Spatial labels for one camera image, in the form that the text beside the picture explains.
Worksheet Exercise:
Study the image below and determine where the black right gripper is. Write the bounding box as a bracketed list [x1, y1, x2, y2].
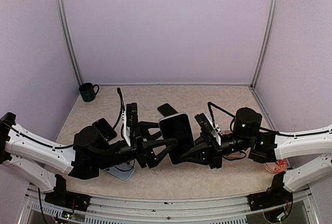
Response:
[179, 131, 253, 169]

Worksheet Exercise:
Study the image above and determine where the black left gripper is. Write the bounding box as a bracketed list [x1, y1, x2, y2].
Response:
[95, 121, 178, 171]

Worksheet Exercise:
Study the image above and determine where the large silver phone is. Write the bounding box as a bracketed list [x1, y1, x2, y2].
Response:
[158, 113, 194, 164]

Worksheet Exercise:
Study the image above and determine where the light blue phone case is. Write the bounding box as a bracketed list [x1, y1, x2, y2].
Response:
[104, 163, 135, 181]

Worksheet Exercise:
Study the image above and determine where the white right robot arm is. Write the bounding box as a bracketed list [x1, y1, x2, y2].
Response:
[180, 107, 331, 205]

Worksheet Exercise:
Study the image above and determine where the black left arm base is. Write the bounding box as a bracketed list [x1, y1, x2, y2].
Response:
[45, 174, 91, 212]

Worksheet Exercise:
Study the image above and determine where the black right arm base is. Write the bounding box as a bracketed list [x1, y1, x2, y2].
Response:
[247, 172, 293, 211]

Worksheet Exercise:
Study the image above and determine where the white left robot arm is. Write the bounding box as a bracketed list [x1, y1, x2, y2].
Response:
[1, 111, 177, 206]

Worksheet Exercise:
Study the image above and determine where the pink clear phone case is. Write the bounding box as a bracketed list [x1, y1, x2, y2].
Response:
[223, 130, 247, 161]

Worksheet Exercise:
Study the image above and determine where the small black phone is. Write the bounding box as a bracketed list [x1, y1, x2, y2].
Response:
[157, 103, 178, 117]

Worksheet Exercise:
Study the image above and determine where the red patterned white dish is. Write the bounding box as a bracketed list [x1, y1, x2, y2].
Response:
[265, 159, 287, 174]

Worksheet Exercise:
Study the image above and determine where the dark green mug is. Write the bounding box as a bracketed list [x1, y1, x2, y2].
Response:
[78, 82, 100, 102]

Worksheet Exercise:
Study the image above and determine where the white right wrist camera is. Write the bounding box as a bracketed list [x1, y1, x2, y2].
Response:
[195, 113, 222, 145]

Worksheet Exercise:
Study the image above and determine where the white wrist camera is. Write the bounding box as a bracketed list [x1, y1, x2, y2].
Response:
[121, 102, 140, 148]
[195, 113, 222, 145]

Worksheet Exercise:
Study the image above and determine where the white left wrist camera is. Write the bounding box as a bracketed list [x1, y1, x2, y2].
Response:
[121, 102, 140, 148]

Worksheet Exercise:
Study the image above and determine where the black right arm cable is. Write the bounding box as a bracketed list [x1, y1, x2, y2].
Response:
[206, 101, 332, 136]

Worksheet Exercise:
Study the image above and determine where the aluminium front rail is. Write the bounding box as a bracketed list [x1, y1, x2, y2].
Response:
[18, 179, 320, 224]

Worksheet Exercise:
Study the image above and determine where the right aluminium corner post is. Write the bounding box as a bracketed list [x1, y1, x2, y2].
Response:
[251, 0, 278, 91]

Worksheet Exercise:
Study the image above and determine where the aluminium corner post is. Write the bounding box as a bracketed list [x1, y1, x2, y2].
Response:
[251, 0, 278, 91]
[56, 0, 84, 86]

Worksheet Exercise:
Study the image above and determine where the left aluminium corner post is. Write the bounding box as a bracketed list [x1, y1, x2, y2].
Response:
[56, 0, 84, 86]

